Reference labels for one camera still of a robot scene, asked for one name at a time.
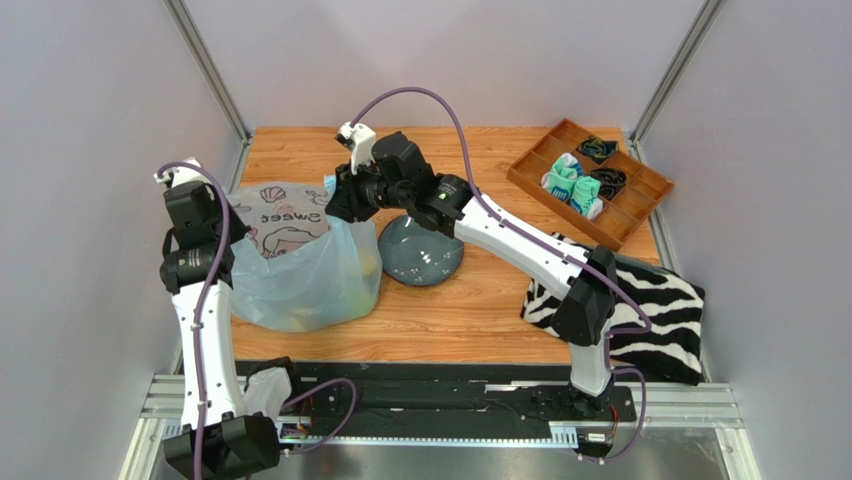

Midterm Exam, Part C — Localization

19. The light blue printed plastic bag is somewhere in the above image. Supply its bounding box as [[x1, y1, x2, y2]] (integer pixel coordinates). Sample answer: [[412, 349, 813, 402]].
[[228, 176, 382, 333]]

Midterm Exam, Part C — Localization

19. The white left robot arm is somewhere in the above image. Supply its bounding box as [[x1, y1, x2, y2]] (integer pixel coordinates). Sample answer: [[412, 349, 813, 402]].
[[160, 180, 292, 479]]

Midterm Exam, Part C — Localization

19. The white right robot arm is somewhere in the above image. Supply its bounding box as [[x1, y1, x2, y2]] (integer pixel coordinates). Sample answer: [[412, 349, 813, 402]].
[[325, 124, 617, 409]]

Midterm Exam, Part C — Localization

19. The black fruit plate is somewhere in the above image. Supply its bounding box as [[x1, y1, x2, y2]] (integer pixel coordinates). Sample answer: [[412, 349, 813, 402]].
[[378, 215, 464, 287]]

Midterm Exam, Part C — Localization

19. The teal white sock left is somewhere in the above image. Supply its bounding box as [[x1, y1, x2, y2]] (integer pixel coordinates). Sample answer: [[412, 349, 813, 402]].
[[540, 153, 584, 202]]

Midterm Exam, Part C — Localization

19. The teal white sock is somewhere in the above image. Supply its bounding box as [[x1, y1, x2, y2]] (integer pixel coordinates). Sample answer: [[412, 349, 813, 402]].
[[540, 153, 584, 202], [568, 176, 603, 220]]

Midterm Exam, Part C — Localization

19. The teal white sock right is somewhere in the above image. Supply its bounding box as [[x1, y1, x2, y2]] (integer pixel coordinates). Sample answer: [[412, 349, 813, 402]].
[[568, 176, 603, 220]]

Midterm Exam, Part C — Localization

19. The dark patterned rolled sock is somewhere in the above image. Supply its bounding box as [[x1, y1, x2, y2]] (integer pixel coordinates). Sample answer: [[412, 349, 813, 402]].
[[577, 136, 619, 165]]

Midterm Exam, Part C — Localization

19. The black rolled sock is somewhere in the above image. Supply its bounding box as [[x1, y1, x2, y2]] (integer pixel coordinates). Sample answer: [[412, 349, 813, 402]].
[[589, 168, 628, 201]]

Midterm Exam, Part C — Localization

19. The zebra striped cloth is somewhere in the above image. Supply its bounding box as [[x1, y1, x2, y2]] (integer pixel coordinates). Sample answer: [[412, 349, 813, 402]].
[[520, 254, 706, 386]]

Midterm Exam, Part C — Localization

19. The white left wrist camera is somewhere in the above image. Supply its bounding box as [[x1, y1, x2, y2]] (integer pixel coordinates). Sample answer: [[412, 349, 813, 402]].
[[154, 157, 206, 188]]

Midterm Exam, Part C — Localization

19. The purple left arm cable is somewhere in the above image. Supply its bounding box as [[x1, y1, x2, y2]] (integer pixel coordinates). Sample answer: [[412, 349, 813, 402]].
[[154, 161, 358, 480]]

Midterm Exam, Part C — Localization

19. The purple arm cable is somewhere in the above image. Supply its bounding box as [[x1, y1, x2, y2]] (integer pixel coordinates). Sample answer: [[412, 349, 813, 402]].
[[154, 161, 358, 480], [349, 86, 655, 464]]

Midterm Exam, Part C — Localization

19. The left corner aluminium post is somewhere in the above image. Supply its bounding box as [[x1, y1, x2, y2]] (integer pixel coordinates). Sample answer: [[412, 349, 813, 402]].
[[164, 0, 252, 145]]

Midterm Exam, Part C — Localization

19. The corner aluminium post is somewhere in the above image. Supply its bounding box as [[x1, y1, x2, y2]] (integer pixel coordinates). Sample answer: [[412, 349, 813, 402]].
[[164, 0, 252, 145], [630, 0, 726, 144]]

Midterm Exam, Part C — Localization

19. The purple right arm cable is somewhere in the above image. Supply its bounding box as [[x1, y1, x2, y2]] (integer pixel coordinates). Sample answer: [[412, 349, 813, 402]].
[[349, 86, 655, 464]]

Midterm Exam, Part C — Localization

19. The right corner aluminium post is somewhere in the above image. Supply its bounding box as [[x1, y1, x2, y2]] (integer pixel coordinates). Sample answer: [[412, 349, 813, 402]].
[[630, 0, 726, 144]]

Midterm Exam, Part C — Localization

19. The aluminium frame rail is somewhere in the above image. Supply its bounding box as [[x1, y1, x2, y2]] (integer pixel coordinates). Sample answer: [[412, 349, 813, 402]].
[[118, 372, 761, 480]]

